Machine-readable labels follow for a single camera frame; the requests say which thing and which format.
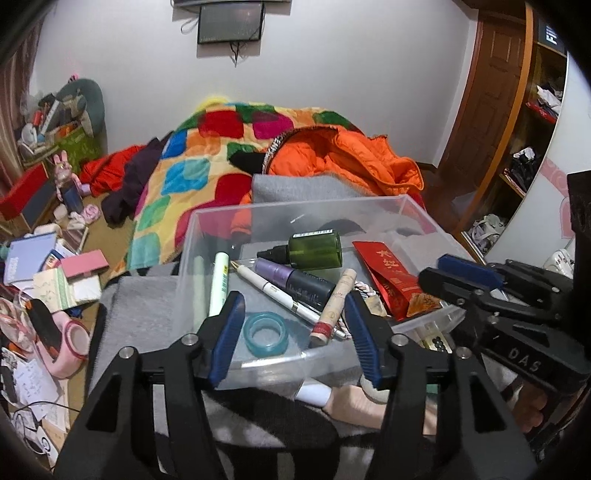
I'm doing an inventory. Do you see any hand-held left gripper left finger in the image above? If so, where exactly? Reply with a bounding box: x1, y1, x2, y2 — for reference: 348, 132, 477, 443
53, 291, 247, 480

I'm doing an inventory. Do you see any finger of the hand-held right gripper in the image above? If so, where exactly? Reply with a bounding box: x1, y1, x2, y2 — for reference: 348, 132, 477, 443
438, 254, 574, 302
418, 267, 570, 327

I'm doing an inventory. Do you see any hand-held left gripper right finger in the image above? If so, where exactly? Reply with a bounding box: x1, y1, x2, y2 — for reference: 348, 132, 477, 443
344, 292, 539, 480

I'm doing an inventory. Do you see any teal tape roll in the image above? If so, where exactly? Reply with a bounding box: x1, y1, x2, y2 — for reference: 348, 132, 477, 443
243, 311, 290, 358

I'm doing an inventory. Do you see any beige tube with red band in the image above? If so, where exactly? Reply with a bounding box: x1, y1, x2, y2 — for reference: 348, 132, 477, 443
309, 268, 358, 348

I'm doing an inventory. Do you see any light green tube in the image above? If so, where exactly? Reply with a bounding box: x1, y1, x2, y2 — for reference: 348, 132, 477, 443
208, 251, 230, 319

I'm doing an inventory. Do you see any red foil tea packet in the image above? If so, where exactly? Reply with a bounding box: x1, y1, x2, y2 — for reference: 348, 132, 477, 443
352, 240, 441, 321

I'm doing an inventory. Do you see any white pen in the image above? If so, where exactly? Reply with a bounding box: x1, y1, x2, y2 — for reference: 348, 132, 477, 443
230, 261, 347, 340

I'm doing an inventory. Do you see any purple cosmetic bottle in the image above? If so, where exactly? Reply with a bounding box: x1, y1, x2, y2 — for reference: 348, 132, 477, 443
254, 257, 337, 312

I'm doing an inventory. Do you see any dark green pump bottle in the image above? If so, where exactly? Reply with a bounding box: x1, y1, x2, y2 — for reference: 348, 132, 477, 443
256, 231, 342, 270

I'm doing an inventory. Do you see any clear plastic storage box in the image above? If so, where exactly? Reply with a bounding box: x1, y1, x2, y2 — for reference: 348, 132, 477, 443
177, 194, 467, 392

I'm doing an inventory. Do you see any person's right hand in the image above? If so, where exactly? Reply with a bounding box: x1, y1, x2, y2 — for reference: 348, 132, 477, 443
508, 381, 548, 435

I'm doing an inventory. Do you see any grey white bag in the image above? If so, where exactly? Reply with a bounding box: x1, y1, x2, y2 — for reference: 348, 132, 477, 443
466, 213, 509, 252

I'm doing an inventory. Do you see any white gauze tape roll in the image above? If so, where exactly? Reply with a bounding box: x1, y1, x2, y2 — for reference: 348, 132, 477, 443
359, 369, 393, 404

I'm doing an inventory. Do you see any black bag on shelf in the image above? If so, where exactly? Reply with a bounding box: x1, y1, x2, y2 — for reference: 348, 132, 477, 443
508, 148, 541, 190

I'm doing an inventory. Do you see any white notepad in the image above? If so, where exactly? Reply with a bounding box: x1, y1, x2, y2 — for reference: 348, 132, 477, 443
71, 274, 102, 305

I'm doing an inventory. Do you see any wooden shelf unit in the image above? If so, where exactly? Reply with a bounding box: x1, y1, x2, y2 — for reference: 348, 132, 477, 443
499, 41, 568, 199

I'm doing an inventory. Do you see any white wardrobe door with hearts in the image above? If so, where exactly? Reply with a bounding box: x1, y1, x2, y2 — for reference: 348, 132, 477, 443
485, 55, 591, 268

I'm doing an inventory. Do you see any wooden door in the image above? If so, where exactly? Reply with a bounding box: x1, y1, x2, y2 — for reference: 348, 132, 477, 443
434, 18, 532, 232

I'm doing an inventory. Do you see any pink round tape dispenser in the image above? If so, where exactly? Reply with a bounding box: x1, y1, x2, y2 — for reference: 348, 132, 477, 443
34, 311, 90, 379

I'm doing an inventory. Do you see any flat pink case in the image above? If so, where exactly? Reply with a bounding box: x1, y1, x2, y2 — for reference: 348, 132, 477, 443
60, 249, 109, 279

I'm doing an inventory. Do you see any orange down jacket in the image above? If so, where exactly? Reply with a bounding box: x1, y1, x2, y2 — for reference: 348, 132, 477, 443
231, 124, 426, 236

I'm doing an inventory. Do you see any colourful patchwork blanket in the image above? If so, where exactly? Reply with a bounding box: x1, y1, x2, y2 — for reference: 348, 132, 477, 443
111, 95, 365, 278

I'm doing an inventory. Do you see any dark purple garment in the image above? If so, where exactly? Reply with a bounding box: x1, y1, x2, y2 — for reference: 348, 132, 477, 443
102, 136, 174, 224

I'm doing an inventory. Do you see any green white booklet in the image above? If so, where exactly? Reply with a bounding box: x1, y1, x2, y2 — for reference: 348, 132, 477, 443
33, 268, 77, 310

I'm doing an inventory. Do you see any black tool with orange marks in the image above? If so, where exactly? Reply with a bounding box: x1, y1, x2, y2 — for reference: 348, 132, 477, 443
25, 299, 63, 354

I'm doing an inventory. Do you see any white handwritten paper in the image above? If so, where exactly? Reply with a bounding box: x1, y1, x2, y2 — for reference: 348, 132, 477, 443
11, 360, 61, 416

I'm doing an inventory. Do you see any red garment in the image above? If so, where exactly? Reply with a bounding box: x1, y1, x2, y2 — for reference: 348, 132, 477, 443
81, 145, 148, 197

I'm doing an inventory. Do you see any crumpled pink bag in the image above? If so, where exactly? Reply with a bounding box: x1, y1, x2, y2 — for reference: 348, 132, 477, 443
0, 298, 35, 352

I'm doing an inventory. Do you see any blue notebook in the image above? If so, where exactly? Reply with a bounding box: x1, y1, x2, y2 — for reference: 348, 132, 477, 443
4, 232, 57, 284

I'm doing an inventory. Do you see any pink rabbit toy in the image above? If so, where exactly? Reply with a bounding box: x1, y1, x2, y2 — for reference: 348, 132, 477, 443
53, 151, 88, 213

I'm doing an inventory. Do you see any green paper bag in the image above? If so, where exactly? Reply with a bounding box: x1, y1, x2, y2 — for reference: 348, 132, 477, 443
55, 124, 102, 164

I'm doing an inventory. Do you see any black box with white print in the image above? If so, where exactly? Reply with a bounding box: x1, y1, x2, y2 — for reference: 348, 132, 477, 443
536, 18, 567, 55

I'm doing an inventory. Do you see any red box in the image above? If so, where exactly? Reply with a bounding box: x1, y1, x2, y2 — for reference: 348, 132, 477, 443
0, 164, 56, 229

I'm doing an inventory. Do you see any grey neck pillow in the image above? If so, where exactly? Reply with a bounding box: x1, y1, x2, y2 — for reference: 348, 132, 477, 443
55, 78, 105, 137

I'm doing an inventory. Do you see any striped curtain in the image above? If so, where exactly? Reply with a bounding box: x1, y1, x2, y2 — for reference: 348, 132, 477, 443
0, 18, 47, 185

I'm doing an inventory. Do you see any small wall screen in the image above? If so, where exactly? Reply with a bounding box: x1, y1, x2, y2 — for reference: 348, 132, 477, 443
198, 2, 266, 45

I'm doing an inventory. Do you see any black wall television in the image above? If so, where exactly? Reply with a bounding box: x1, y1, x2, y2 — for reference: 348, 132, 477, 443
171, 0, 293, 7

